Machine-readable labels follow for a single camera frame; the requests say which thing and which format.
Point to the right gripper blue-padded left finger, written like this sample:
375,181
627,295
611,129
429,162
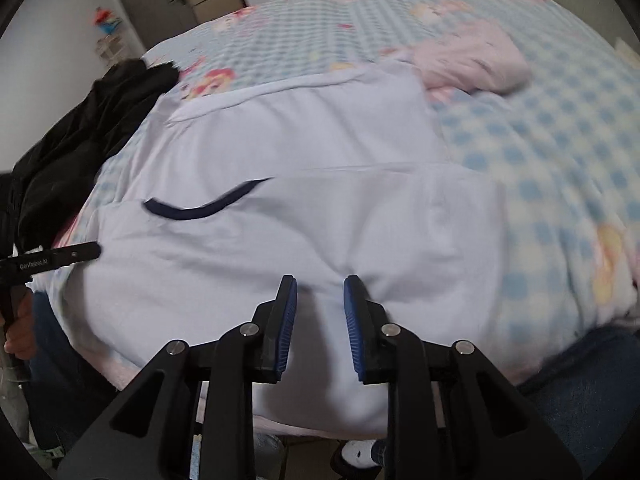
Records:
275,319

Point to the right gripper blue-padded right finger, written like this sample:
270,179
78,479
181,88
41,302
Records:
372,353

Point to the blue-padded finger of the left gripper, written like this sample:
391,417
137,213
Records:
78,253

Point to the white shirt navy trim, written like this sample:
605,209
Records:
319,177

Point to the person's left hand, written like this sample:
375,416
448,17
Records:
20,336

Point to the black garment pile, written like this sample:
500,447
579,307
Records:
47,187

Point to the red blue doll toy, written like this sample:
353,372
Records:
106,21

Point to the blue checkered cartoon blanket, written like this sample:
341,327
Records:
564,149

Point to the folded pink patterned clothing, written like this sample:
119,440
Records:
475,56

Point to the white wire shelf rack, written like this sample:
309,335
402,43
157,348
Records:
112,49

